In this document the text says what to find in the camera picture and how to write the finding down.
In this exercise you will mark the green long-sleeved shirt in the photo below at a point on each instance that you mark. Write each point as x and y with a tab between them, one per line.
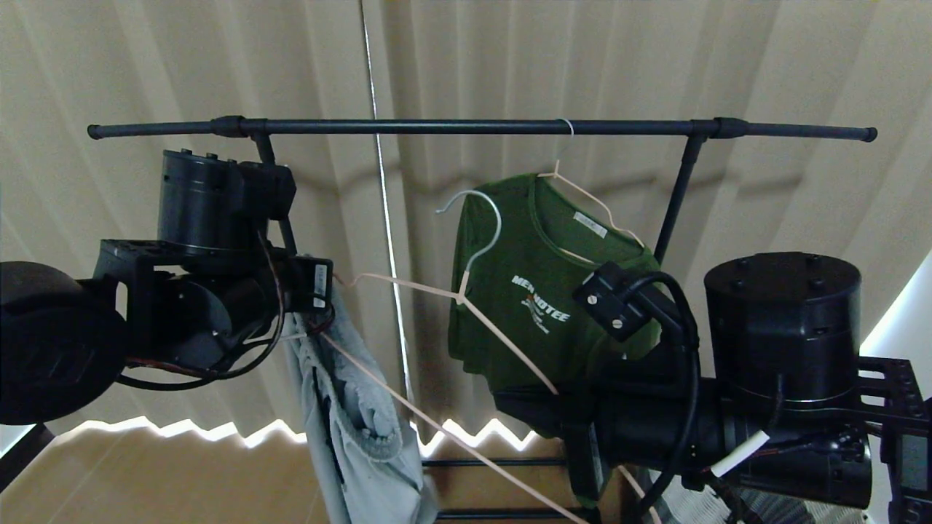
524	240

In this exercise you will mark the black clothes rack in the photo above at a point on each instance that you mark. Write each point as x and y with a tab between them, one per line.
473	127

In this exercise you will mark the white laundry basket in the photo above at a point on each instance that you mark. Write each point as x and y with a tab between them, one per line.
764	509

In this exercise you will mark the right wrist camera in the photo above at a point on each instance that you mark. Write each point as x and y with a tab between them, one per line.
619	302

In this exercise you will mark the beige curtain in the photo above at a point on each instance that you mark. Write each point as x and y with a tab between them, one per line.
109	73

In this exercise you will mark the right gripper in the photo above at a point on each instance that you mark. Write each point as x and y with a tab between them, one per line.
641	429

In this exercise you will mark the blue-grey garment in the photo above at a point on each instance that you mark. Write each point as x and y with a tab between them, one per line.
364	473

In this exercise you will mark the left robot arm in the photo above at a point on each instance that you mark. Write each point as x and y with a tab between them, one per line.
51	342

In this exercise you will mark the pink clothes hanger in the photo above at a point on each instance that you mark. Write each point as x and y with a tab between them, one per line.
408	284
597	207

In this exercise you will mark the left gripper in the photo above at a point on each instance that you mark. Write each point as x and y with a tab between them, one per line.
240	306

